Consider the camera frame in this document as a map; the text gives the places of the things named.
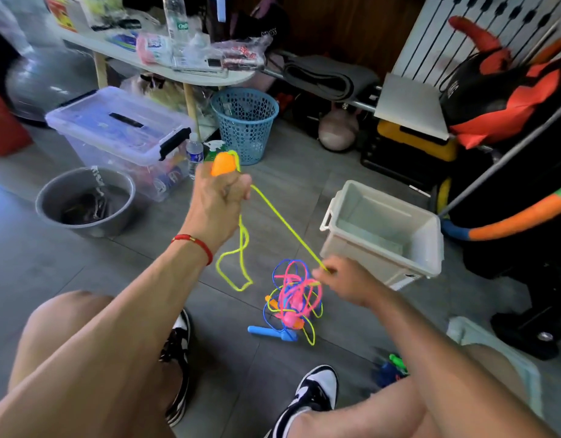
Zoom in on person's right hand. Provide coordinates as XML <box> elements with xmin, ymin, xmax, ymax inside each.
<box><xmin>312</xmin><ymin>254</ymin><xmax>388</xmax><ymax>309</ymax></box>

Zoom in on person's left hand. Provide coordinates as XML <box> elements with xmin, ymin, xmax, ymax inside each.
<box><xmin>180</xmin><ymin>161</ymin><xmax>254</xmax><ymax>254</ymax></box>

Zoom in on yellow rope orange handles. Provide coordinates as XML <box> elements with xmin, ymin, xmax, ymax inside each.
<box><xmin>210</xmin><ymin>149</ymin><xmax>336</xmax><ymax>347</ymax></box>

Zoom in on pink jump rope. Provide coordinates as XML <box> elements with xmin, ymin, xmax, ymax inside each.
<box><xmin>266</xmin><ymin>260</ymin><xmax>325</xmax><ymax>347</ymax></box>

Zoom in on white plastic bin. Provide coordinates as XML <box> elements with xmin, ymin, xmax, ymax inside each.
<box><xmin>319</xmin><ymin>179</ymin><xmax>445</xmax><ymax>291</ymax></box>

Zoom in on green jump rope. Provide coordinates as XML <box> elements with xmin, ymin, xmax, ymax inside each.
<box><xmin>387</xmin><ymin>353</ymin><xmax>411</xmax><ymax>375</ymax></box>

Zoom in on red rope blue-handled jump rope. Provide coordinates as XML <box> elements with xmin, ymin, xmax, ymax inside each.
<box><xmin>374</xmin><ymin>360</ymin><xmax>402</xmax><ymax>391</ymax></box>

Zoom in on person's left forearm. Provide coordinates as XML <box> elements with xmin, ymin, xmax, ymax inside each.
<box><xmin>0</xmin><ymin>234</ymin><xmax>215</xmax><ymax>438</ymax></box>

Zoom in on person's right forearm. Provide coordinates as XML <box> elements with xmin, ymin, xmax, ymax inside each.
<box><xmin>364</xmin><ymin>287</ymin><xmax>559</xmax><ymax>438</ymax></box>

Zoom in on person's right leg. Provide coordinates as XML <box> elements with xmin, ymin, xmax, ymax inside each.
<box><xmin>285</xmin><ymin>346</ymin><xmax>537</xmax><ymax>438</ymax></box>

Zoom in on person's leg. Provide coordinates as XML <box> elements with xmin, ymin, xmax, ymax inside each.
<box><xmin>7</xmin><ymin>289</ymin><xmax>185</xmax><ymax>438</ymax></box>
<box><xmin>285</xmin><ymin>346</ymin><xmax>537</xmax><ymax>438</ymax></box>

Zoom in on white bin lid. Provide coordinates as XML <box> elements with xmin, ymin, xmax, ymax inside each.
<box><xmin>446</xmin><ymin>315</ymin><xmax>544</xmax><ymax>420</ymax></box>

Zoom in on person's left leg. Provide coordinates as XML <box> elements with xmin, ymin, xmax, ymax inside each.
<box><xmin>7</xmin><ymin>289</ymin><xmax>185</xmax><ymax>438</ymax></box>

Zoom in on small plastic water bottle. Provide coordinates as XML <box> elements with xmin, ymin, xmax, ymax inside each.
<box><xmin>186</xmin><ymin>134</ymin><xmax>207</xmax><ymax>179</ymax></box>

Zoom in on green spray bottle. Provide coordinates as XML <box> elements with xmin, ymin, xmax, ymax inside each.
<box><xmin>204</xmin><ymin>139</ymin><xmax>227</xmax><ymax>163</ymax></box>

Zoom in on blue mesh plastic basket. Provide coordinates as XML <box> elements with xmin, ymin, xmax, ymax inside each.
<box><xmin>210</xmin><ymin>87</ymin><xmax>280</xmax><ymax>167</ymax></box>

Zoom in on black white right shoe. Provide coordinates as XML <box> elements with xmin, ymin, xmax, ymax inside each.
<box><xmin>262</xmin><ymin>364</ymin><xmax>339</xmax><ymax>438</ymax></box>

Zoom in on black white shoe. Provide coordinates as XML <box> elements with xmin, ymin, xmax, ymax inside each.
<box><xmin>262</xmin><ymin>364</ymin><xmax>339</xmax><ymax>438</ymax></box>
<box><xmin>159</xmin><ymin>307</ymin><xmax>195</xmax><ymax>429</ymax></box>

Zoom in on brown ball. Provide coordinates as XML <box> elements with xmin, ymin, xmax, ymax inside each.
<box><xmin>317</xmin><ymin>106</ymin><xmax>362</xmax><ymax>153</ymax></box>

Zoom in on clear bin with black latches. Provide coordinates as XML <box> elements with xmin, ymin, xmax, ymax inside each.
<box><xmin>45</xmin><ymin>85</ymin><xmax>193</xmax><ymax>203</ymax></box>

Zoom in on clear plastic bag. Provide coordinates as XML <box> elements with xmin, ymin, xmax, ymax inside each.
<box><xmin>207</xmin><ymin>33</ymin><xmax>274</xmax><ymax>71</ymax></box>

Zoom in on yellow black case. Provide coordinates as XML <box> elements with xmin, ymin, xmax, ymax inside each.
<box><xmin>376</xmin><ymin>120</ymin><xmax>459</xmax><ymax>163</ymax></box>

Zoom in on grey folded mat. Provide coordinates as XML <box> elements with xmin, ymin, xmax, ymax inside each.
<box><xmin>266</xmin><ymin>54</ymin><xmax>382</xmax><ymax>101</ymax></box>

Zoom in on grey metal basin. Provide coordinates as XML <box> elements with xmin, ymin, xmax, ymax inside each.
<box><xmin>35</xmin><ymin>167</ymin><xmax>137</xmax><ymax>239</ymax></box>

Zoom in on pink white packet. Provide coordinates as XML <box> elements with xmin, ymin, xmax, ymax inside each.
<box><xmin>136</xmin><ymin>32</ymin><xmax>174</xmax><ymax>66</ymax></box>

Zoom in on black white left shoe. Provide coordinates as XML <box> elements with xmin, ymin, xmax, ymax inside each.
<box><xmin>159</xmin><ymin>307</ymin><xmax>195</xmax><ymax>429</ymax></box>

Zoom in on multicoloured hula hoop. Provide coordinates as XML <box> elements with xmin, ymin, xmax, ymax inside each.
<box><xmin>435</xmin><ymin>178</ymin><xmax>561</xmax><ymax>243</ymax></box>

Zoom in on black maroon exercise machine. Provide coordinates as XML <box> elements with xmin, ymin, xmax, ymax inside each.
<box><xmin>488</xmin><ymin>178</ymin><xmax>561</xmax><ymax>361</ymax></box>

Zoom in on grey flat board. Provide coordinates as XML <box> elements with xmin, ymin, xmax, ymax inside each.
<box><xmin>372</xmin><ymin>72</ymin><xmax>453</xmax><ymax>142</ymax></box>

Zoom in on white round table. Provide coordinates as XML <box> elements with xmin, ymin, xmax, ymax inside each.
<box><xmin>57</xmin><ymin>13</ymin><xmax>257</xmax><ymax>142</ymax></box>

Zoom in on large plastic water bottle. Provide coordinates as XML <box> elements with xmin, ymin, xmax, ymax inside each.
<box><xmin>162</xmin><ymin>0</ymin><xmax>190</xmax><ymax>42</ymax></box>

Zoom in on white metal pole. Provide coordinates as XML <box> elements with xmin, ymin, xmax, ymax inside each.
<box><xmin>440</xmin><ymin>96</ymin><xmax>561</xmax><ymax>218</ymax></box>

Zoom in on white blue tumbler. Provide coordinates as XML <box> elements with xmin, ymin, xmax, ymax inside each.
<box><xmin>206</xmin><ymin>0</ymin><xmax>233</xmax><ymax>22</ymax></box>

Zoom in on grey exercise ball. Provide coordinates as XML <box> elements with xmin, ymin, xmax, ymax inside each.
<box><xmin>4</xmin><ymin>47</ymin><xmax>99</xmax><ymax>122</ymax></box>

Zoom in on red bag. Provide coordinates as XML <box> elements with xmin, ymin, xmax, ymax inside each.
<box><xmin>0</xmin><ymin>82</ymin><xmax>33</xmax><ymax>158</ymax></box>

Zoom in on black red inflatable toy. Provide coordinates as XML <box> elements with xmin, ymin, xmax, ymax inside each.
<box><xmin>440</xmin><ymin>15</ymin><xmax>561</xmax><ymax>150</ymax></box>

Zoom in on white radiator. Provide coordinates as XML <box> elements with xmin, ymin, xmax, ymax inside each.
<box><xmin>392</xmin><ymin>0</ymin><xmax>561</xmax><ymax>88</ymax></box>

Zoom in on white plastic bag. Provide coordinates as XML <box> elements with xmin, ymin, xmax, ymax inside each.
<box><xmin>0</xmin><ymin>0</ymin><xmax>54</xmax><ymax>51</ymax></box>

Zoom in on red string bracelet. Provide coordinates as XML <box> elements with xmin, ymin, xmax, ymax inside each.
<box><xmin>171</xmin><ymin>233</ymin><xmax>215</xmax><ymax>266</ymax></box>

